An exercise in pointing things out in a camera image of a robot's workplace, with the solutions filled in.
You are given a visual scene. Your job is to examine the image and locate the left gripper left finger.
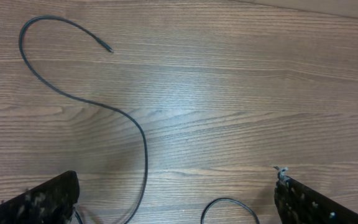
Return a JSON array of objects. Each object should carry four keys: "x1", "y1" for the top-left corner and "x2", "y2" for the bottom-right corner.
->
[{"x1": 0, "y1": 170, "x2": 80, "y2": 224}]

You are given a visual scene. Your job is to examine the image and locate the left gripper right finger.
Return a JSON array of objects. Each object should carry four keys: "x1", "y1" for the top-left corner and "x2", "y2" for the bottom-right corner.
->
[{"x1": 274, "y1": 166, "x2": 358, "y2": 224}]

